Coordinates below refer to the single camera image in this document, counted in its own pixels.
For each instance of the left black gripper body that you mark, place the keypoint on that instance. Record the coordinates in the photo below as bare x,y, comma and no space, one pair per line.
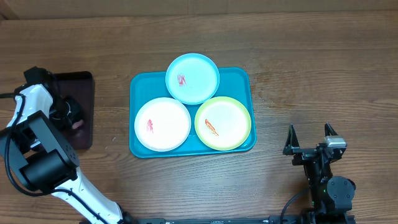
65,111

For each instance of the black rectangular water tray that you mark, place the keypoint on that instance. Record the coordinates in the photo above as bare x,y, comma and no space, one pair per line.
81,87

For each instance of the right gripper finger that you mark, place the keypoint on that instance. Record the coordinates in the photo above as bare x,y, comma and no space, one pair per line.
292,143
329,131

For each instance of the light blue plate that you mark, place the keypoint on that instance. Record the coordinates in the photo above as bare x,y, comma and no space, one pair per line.
192,78

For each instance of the green rimmed yellow plate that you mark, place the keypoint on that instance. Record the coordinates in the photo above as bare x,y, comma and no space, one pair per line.
223,123

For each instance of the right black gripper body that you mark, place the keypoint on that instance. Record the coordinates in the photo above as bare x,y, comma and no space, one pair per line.
304,155

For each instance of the white plate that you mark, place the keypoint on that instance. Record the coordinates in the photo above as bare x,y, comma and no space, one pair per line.
162,124

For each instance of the teal plastic serving tray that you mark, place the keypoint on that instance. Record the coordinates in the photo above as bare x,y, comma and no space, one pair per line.
234,83

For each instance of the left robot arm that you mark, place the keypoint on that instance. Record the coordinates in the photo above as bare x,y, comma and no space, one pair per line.
40,161

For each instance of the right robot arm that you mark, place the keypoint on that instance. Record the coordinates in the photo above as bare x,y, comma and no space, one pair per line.
331,195

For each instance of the pink and green sponge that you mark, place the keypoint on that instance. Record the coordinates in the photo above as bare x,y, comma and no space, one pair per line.
78,124

